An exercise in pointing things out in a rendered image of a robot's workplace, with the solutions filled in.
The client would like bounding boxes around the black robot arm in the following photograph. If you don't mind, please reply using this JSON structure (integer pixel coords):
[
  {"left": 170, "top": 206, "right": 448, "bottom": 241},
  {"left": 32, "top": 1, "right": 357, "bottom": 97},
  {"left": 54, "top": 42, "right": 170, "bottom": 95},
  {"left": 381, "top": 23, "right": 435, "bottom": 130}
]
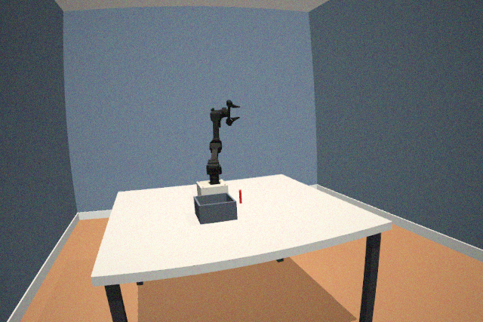
[{"left": 206, "top": 108, "right": 222, "bottom": 185}]

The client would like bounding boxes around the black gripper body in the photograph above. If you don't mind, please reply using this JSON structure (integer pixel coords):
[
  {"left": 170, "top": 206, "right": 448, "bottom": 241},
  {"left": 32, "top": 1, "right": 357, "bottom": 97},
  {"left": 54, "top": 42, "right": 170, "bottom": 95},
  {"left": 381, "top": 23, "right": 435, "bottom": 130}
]
[{"left": 220, "top": 100, "right": 232, "bottom": 126}]

